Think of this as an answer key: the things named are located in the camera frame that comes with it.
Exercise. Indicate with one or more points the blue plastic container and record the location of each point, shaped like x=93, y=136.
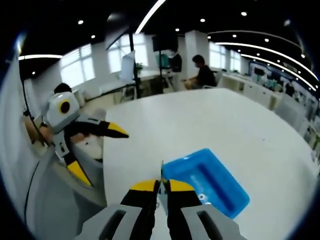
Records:
x=220, y=185

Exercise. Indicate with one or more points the light stand with white softbox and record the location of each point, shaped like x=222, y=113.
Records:
x=131, y=67

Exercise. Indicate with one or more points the person's body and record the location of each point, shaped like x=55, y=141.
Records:
x=12, y=150

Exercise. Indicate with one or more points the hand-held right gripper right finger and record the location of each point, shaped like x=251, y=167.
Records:
x=182, y=200

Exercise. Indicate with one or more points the white plush object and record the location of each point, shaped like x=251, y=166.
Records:
x=88, y=146

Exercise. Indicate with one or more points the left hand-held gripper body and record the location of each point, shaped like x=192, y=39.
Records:
x=58, y=117

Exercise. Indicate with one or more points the metal tweezers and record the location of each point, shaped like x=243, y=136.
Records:
x=163, y=197

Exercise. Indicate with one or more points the person's left forearm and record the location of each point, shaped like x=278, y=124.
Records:
x=33, y=131

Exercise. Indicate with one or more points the small metal washer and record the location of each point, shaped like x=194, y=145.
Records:
x=202, y=198

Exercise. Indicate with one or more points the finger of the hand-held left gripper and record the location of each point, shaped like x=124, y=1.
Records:
x=75, y=167
x=100, y=128

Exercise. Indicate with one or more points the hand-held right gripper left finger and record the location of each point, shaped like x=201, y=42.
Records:
x=140, y=200

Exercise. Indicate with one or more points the white office desk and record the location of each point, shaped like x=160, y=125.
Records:
x=130, y=82

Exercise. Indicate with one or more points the white table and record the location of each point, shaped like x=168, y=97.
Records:
x=200, y=125

